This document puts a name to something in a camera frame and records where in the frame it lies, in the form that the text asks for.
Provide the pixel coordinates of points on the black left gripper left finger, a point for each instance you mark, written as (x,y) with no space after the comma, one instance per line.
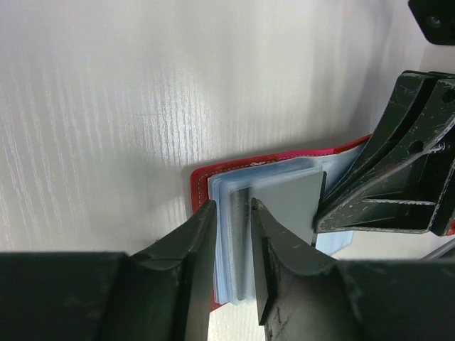
(162,292)

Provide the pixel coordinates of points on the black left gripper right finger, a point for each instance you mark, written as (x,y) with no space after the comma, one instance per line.
(303,294)

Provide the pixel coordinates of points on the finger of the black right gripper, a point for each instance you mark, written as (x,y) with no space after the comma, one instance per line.
(403,179)

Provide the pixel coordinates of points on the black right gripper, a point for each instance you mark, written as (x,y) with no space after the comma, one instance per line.
(435,18)

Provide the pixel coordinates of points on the grey credit card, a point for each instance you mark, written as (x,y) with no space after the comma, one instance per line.
(292,198)

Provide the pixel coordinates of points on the red leather card holder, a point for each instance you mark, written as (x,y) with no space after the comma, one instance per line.
(230,183)

